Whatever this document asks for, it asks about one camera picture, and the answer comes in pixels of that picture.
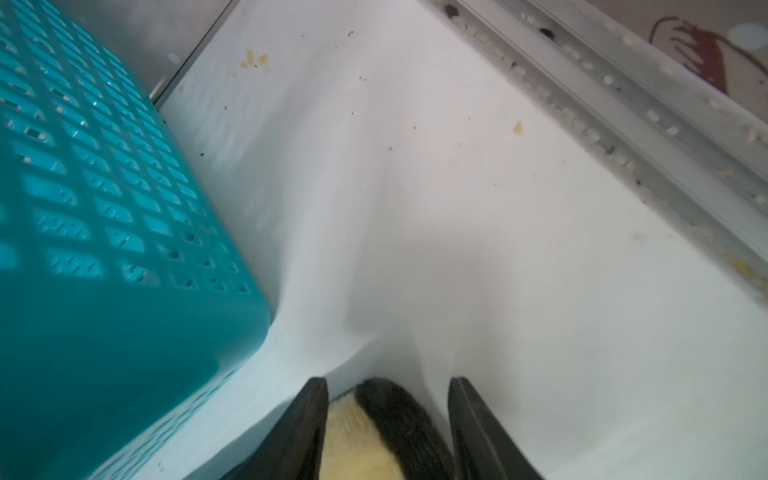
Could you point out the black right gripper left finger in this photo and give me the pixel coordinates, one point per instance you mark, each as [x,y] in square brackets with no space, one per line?
[293,448]

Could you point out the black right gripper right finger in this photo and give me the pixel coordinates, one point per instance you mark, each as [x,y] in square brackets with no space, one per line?
[482,448]

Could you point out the black pillowcase with cream flowers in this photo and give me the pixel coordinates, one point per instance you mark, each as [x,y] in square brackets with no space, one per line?
[378,430]

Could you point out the teal plastic basket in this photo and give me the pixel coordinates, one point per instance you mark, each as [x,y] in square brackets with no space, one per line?
[125,305]

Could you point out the aluminium frame rail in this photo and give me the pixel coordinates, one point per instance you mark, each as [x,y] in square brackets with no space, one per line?
[695,154]

